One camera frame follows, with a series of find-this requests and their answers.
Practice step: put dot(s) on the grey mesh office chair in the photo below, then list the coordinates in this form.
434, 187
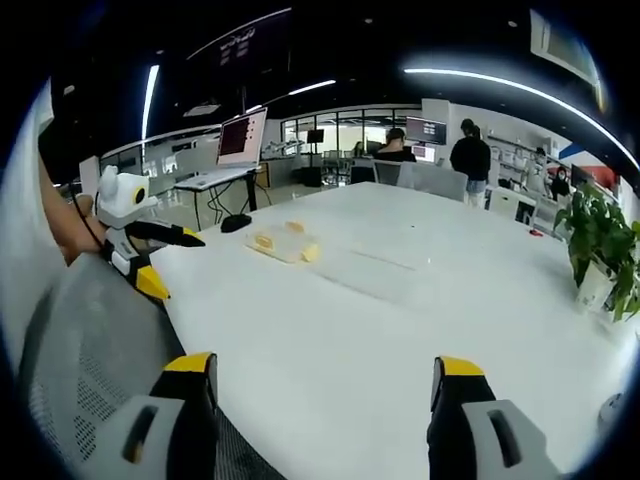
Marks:
100, 350

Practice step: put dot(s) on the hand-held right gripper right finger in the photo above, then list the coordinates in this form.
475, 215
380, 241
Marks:
465, 405

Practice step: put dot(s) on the long ceiling light strip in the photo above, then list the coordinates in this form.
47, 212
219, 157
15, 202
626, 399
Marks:
525, 92

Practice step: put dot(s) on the yellow plastic piece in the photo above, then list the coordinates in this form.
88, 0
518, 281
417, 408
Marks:
295, 227

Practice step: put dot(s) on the black computer mouse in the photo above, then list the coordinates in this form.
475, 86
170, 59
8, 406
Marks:
236, 223

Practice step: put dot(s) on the hanging ceiling sign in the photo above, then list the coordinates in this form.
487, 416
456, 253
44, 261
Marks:
240, 42

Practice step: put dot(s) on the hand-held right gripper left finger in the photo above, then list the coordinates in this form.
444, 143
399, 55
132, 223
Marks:
172, 400

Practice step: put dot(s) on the green potted plant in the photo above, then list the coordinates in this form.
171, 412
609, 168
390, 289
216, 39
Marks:
597, 240

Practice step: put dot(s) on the yellow plastic buckle part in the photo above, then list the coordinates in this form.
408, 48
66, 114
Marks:
311, 254
264, 242

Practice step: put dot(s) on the clear plastic tray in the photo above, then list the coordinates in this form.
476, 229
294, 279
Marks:
282, 245

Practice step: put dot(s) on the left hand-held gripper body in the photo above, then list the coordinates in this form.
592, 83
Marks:
122, 200

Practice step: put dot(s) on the black stand with screen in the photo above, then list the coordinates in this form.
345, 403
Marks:
315, 150

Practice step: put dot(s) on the monitor with pink screen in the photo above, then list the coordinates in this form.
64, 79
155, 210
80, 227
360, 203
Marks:
242, 137

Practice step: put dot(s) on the dark wall monitor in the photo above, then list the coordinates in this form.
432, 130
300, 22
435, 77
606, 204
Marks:
426, 131

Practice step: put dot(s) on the short ceiling light strip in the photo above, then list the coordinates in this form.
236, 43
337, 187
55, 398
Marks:
312, 87
150, 100

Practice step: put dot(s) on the white standing desk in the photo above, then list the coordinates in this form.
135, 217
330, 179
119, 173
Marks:
215, 180

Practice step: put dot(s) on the white cabinet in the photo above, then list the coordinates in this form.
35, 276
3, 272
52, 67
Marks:
510, 204

